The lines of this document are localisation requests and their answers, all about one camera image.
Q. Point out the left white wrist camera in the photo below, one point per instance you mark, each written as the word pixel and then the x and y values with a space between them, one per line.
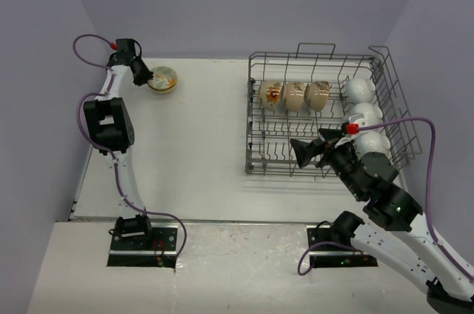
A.
pixel 125 46

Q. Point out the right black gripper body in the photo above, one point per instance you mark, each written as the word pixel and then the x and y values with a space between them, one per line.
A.
pixel 338 156

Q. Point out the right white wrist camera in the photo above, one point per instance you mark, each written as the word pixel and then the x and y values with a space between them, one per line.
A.
pixel 350 128

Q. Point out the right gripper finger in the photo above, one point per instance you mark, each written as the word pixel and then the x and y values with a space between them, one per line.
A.
pixel 330 134
pixel 306 151

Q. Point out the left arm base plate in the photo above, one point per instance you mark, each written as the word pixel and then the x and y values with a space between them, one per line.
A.
pixel 156 250

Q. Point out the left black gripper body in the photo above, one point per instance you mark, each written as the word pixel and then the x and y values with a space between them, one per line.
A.
pixel 142 68

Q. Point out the beige bowl white flower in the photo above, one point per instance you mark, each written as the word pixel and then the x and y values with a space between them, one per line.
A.
pixel 294 95

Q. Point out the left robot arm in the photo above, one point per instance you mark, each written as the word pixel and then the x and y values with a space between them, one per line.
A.
pixel 105 122

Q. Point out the white bowl far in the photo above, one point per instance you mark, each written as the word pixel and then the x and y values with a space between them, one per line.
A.
pixel 360 90

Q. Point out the grey wire dish rack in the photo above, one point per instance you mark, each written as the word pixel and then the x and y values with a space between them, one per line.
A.
pixel 268 131

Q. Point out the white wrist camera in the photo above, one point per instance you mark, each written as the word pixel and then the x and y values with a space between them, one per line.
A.
pixel 350 128
pixel 125 46

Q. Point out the white bowl middle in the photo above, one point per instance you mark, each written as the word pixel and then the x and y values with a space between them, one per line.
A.
pixel 371 113

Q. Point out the beige bowl brown pattern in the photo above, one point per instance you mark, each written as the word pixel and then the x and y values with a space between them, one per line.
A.
pixel 316 95

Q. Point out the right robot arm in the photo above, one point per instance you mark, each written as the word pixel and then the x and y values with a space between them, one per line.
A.
pixel 396 232

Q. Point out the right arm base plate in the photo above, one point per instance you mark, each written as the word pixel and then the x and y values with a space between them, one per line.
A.
pixel 328 256

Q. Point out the beige bowl orange flower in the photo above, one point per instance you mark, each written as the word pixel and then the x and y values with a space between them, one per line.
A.
pixel 270 94

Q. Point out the white bowl near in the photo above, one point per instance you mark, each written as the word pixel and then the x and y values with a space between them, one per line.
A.
pixel 372 141

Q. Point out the yellow patterned bowl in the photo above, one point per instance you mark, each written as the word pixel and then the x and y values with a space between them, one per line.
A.
pixel 162 85

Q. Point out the white bowl green leaves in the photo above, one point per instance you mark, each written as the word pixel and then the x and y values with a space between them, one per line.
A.
pixel 164 71

